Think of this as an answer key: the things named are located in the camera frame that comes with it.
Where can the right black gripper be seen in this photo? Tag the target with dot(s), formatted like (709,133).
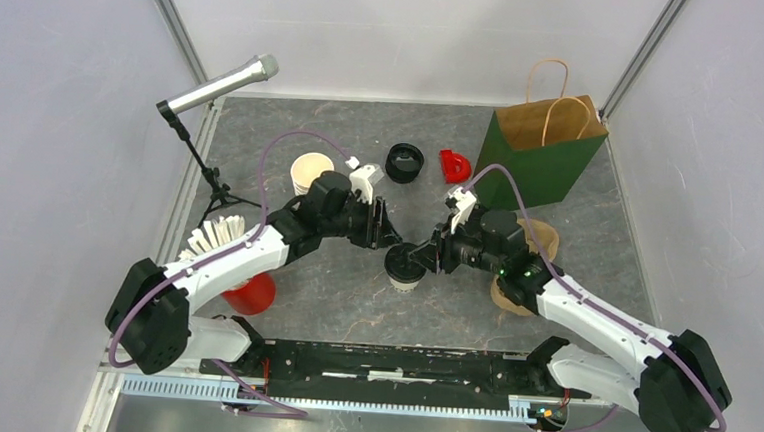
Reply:
(447,242)

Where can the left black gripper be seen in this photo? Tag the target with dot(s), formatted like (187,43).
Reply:
(378,230)

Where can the green paper bag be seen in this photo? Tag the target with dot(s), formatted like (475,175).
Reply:
(545,145)

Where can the white paper cup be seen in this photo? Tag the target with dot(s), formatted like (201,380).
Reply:
(403,285)

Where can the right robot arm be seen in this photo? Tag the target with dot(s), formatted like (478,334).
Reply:
(672,382)

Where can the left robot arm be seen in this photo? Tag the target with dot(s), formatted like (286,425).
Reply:
(149,317)

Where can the stack of black lids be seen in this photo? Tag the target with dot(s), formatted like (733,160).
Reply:
(404,163)

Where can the red plastic holder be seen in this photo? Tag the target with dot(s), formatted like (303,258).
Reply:
(456,168)

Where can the stack of white paper cups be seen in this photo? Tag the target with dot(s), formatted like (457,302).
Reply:
(306,168)

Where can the brown cardboard cup carriers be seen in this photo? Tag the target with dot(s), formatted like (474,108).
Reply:
(547,237)

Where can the red cup with straws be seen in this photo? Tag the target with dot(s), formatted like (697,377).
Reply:
(251,293)

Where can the silver microphone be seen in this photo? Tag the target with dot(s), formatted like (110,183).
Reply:
(259,68)

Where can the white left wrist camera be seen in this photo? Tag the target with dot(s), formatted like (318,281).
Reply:
(363,178)

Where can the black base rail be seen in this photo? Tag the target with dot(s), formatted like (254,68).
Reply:
(291,378)

